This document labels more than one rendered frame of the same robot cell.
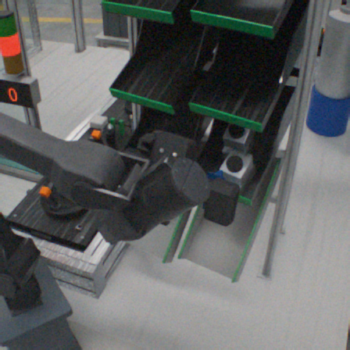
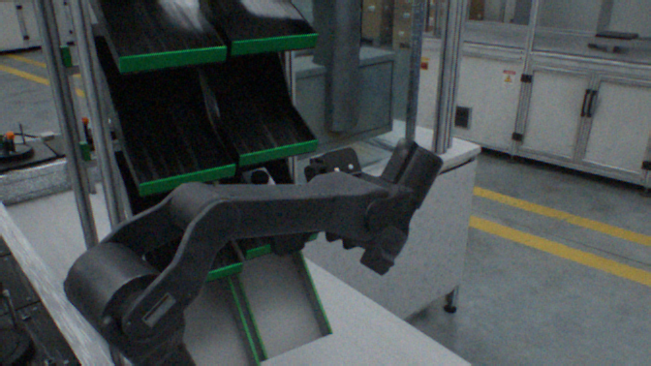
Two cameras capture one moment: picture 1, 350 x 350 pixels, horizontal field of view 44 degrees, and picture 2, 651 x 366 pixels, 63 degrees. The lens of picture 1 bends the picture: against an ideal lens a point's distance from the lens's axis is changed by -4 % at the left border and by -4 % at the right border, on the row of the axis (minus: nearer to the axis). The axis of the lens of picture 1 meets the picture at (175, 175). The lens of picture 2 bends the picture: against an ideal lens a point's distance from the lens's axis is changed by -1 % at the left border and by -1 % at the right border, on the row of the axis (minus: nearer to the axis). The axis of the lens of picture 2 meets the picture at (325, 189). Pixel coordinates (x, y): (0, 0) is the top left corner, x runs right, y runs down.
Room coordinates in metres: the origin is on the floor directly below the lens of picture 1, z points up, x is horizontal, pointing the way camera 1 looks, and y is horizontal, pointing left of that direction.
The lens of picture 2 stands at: (0.21, 0.54, 1.65)
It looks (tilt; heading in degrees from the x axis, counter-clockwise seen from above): 25 degrees down; 298
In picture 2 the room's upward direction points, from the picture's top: straight up
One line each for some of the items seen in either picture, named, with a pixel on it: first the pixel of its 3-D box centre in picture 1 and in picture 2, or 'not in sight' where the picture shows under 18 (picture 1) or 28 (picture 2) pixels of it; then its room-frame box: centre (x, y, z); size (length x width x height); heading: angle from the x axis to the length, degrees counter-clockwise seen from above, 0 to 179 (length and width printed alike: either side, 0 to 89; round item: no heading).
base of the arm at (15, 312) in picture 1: (19, 287); not in sight; (0.48, 0.28, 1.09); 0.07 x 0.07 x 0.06; 34
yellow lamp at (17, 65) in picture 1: (12, 61); not in sight; (1.03, 0.41, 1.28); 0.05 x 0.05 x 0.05
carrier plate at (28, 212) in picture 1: (68, 203); not in sight; (0.85, 0.28, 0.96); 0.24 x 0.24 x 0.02; 69
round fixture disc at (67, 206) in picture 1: (67, 198); not in sight; (0.85, 0.28, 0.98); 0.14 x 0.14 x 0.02
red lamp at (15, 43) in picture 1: (9, 43); not in sight; (1.03, 0.41, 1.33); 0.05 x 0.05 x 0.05
